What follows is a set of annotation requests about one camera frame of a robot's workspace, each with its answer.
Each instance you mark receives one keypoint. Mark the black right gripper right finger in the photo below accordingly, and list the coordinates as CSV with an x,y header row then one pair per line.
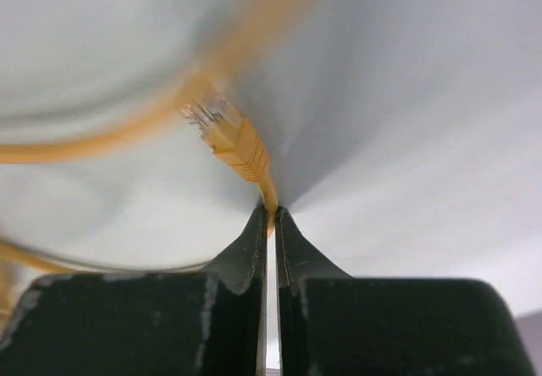
x,y
332,323

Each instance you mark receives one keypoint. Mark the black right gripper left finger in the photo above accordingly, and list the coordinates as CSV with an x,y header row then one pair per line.
x,y
207,322

